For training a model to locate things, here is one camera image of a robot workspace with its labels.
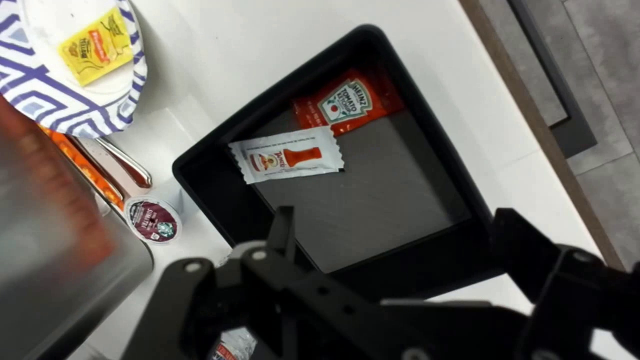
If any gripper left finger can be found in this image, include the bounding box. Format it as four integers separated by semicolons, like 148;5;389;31
121;205;437;360

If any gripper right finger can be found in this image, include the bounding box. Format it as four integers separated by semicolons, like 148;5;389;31
491;207;640;360

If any white salt sachet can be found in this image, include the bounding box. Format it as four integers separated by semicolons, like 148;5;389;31
207;327;258;360

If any white hot sauce sachet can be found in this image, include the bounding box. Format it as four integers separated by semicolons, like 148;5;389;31
228;126;345;185

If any red ketchup sachet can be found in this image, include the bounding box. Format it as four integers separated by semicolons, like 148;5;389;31
292;68;406;137

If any yellow sachet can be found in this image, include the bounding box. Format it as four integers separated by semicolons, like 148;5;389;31
57;6;135;88

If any black plastic tray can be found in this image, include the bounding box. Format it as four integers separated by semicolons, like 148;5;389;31
172;24;503;301

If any coffee pod with maroon lid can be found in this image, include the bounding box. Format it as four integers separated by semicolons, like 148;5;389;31
123;195;183;245

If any silver metal utensil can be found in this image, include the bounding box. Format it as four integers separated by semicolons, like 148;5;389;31
67;135;153;201

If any silver metal container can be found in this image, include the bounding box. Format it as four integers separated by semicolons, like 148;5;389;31
0;96;155;360

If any blue patterned paper plate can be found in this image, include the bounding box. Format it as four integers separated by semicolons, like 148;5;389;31
0;0;149;139

